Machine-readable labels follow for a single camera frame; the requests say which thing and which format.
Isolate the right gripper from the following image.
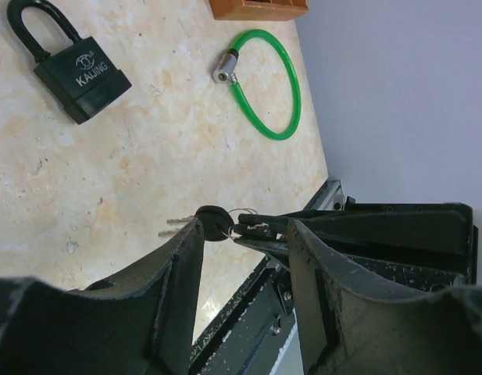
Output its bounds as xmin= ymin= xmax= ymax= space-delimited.
xmin=291 ymin=202 xmax=478 ymax=291

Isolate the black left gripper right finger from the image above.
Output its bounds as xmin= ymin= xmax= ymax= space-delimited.
xmin=287 ymin=220 xmax=482 ymax=374

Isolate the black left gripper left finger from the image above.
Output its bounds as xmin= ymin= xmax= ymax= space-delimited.
xmin=0 ymin=220 xmax=205 ymax=374

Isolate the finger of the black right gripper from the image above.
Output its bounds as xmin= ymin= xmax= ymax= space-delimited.
xmin=233 ymin=210 xmax=342 ymax=240

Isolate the black-headed key bunch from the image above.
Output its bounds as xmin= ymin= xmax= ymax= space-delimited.
xmin=158 ymin=205 xmax=258 ymax=242

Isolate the black Kaijing padlock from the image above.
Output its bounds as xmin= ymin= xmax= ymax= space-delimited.
xmin=6 ymin=1 xmax=131 ymax=124

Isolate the wooden compartment tray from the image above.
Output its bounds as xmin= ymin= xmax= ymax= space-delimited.
xmin=209 ymin=0 xmax=309 ymax=21

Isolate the green cable lock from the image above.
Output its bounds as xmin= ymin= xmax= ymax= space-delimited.
xmin=211 ymin=28 xmax=303 ymax=141

